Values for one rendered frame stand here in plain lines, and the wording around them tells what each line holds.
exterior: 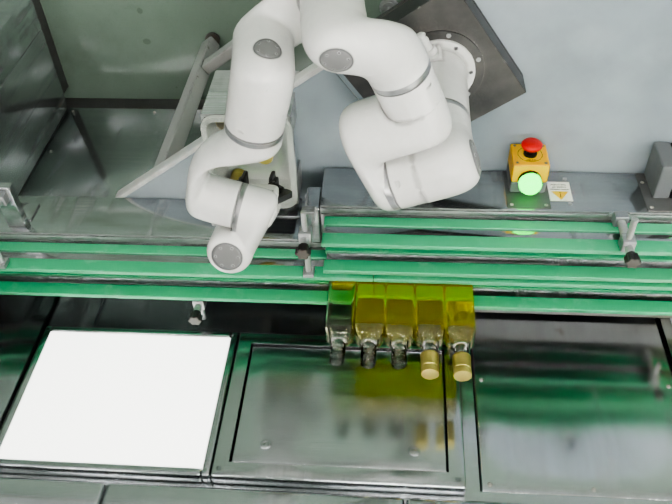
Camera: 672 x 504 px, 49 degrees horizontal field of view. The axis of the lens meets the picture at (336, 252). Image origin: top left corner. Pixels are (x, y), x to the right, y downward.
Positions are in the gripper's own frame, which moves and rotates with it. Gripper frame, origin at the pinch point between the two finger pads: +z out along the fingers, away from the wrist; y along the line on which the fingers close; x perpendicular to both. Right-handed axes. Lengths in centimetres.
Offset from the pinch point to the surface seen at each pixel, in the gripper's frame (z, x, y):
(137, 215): 11.2, -13.4, -29.7
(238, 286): 2.9, -25.9, -7.0
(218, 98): 7.9, 13.8, -8.1
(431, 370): -20.9, -27.8, 33.3
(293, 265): 0.6, -19.0, 5.5
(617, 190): 10, -6, 70
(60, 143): 68, -19, -72
